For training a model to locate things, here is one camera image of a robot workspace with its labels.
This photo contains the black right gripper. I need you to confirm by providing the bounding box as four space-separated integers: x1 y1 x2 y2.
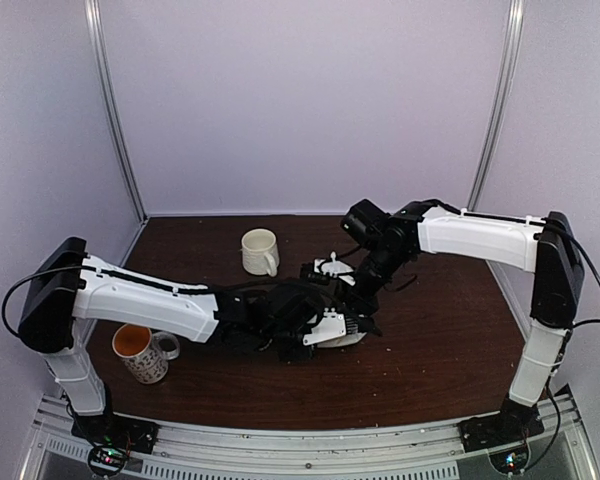
331 245 409 318

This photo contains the white paper bag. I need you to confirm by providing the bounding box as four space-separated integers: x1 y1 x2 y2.
315 322 366 349

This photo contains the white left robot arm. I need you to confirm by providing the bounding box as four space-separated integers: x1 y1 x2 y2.
0 237 333 444

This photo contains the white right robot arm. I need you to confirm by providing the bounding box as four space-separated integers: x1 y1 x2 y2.
315 199 600 442

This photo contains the cream ceramic mug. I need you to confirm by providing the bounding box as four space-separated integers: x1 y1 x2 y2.
241 228 280 277

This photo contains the patterned mug orange inside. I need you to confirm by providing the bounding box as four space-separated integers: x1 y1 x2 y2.
111 324 181 385

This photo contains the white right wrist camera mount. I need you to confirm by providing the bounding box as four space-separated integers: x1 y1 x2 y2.
300 252 355 286

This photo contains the aluminium front rail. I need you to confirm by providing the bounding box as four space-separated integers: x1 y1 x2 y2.
19 384 596 480

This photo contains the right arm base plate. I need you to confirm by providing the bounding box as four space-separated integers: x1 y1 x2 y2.
458 412 545 453

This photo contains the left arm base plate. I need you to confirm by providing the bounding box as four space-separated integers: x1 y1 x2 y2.
71 414 159 454

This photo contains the right aluminium corner post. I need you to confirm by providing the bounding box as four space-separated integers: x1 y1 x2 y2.
467 0 526 210

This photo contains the aluminium corner post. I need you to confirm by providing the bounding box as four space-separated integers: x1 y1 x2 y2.
467 0 526 210
84 0 148 223

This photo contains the left aluminium corner post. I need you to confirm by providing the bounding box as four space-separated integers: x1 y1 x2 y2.
84 0 148 223

